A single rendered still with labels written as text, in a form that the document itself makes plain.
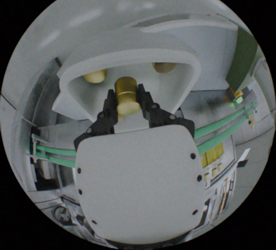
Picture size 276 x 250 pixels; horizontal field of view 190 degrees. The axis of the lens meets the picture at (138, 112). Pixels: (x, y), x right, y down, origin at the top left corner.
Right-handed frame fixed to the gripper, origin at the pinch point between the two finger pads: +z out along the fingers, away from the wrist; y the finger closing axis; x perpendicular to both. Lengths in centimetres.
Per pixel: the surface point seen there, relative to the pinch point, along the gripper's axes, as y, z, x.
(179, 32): 10.9, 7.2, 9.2
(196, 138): 17.7, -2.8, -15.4
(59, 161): -40.1, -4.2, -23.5
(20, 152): -72, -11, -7
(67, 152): -32.9, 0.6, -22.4
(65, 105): -22.3, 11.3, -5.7
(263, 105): 607, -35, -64
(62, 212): -72, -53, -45
